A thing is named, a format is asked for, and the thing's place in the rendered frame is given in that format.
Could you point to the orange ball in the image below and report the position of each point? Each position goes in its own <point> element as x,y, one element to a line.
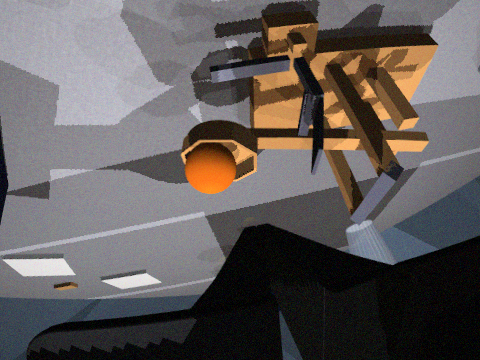
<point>210,167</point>

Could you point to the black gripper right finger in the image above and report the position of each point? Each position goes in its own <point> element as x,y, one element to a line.
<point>339,306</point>

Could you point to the orange wooden catapult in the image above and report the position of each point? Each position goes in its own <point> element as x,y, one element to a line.
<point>301,88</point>

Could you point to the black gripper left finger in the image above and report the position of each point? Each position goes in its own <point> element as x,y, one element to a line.
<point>235,319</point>

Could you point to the clear drinking glass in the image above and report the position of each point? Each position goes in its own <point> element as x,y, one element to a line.
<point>364,240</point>

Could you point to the white flat square slab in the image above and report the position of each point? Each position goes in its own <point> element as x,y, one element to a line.
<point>40,265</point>
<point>132,279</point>

